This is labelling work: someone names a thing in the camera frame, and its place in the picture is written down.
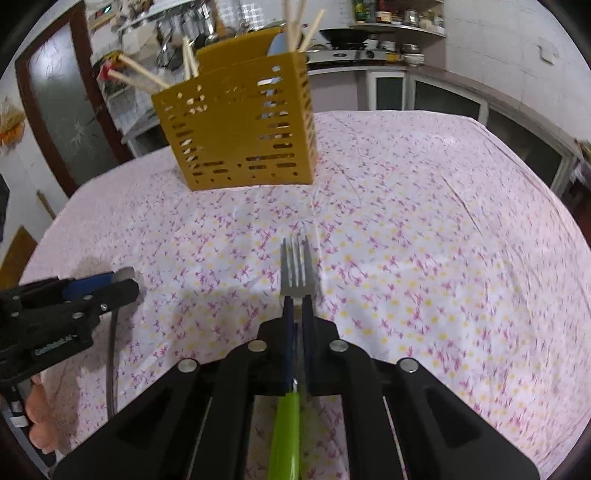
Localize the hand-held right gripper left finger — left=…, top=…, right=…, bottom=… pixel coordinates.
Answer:
left=53, top=295, right=297, bottom=480

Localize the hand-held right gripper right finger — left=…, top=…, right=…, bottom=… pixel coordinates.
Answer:
left=302, top=295, right=541, bottom=480

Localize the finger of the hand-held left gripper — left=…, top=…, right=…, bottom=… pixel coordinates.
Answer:
left=60, top=271, right=119, bottom=301
left=69, top=279, right=140, bottom=319

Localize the metal spoon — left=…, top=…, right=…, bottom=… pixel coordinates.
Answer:
left=105, top=267, right=137, bottom=419

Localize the green handled metal fork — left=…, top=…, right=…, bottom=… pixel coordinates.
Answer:
left=268, top=235, right=317, bottom=480

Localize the yellow perforated utensil holder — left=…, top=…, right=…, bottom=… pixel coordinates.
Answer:
left=151, top=28, right=320, bottom=193

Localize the light blue plastic spoon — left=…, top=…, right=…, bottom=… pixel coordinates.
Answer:
left=267, top=31, right=291, bottom=57

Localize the person's left hand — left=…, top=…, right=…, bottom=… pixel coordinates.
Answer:
left=23, top=373, right=64, bottom=457

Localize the leaning wooden board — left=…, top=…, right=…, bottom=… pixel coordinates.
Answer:
left=0, top=226, right=38, bottom=292

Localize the wooden stick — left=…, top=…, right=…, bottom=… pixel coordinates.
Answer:
left=36, top=191, right=57, bottom=221

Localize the pink floral tablecloth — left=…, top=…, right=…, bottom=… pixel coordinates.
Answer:
left=23, top=110, right=591, bottom=480

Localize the hanging plastic bag of oranges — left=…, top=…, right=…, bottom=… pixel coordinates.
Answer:
left=0, top=99, right=27, bottom=145

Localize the brown door with frosted glass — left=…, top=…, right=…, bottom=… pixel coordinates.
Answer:
left=16, top=0, right=135, bottom=198

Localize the red and yellow cloth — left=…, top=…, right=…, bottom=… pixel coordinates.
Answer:
left=99, top=52, right=123, bottom=82

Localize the row of hanging ladles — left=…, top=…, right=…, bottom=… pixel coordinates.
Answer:
left=151, top=8, right=223, bottom=62

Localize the gas stove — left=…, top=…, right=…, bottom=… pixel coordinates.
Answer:
left=304, top=45, right=389, bottom=66

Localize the stack of small bowls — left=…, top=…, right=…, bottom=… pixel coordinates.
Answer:
left=401, top=43, right=426, bottom=66

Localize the black wok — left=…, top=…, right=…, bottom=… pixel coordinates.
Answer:
left=319, top=27, right=371, bottom=48

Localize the metal corner shelf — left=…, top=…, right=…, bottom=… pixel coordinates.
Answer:
left=348, top=0, right=449, bottom=38

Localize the row of condiment bottles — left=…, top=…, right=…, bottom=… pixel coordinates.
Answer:
left=353, top=0, right=445, bottom=29

